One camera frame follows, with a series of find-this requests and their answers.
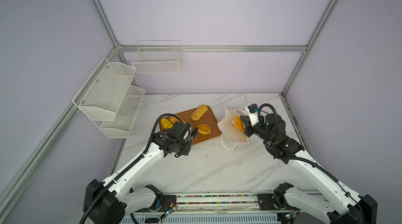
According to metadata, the yellow fake bread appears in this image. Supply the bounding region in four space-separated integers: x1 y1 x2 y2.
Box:
197 124 211 135
169 115 186 124
160 118 173 130

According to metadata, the ridged long fake bread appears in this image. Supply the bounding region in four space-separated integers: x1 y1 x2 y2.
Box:
190 105 208 121

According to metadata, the sesame topped fake bread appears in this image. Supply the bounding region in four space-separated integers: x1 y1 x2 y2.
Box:
232 116 245 131

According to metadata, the cartoon animal paper bag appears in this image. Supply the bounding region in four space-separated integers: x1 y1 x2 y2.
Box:
217 107 250 151

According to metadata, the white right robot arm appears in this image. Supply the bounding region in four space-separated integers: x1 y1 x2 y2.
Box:
240 113 378 224

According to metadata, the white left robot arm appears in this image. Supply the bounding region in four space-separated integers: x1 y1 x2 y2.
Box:
80 121 198 224

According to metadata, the brown plastic tray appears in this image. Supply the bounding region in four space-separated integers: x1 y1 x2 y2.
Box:
176 106 222 145

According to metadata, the white mesh lower shelf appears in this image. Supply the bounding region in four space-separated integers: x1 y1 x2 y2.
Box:
100 85 145 139

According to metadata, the white mesh shelf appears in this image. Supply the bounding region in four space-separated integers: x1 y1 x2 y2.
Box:
72 58 136 121
100 85 145 139

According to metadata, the white mesh upper shelf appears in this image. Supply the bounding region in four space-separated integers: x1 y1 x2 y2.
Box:
72 58 136 121

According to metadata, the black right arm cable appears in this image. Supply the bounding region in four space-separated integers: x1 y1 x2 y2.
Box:
256 103 362 209

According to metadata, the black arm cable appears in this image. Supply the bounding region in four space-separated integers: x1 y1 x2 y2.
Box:
78 113 184 224
256 103 362 209

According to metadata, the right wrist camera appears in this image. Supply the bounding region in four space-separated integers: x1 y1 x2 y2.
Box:
247 104 259 126

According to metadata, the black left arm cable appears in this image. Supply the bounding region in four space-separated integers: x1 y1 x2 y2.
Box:
78 113 184 224

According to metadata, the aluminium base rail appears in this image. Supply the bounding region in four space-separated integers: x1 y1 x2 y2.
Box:
82 190 334 224

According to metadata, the white wire basket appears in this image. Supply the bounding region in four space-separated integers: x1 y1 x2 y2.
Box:
131 40 182 74

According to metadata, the aluminium frame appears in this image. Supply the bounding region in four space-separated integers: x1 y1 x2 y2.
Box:
1 0 339 222

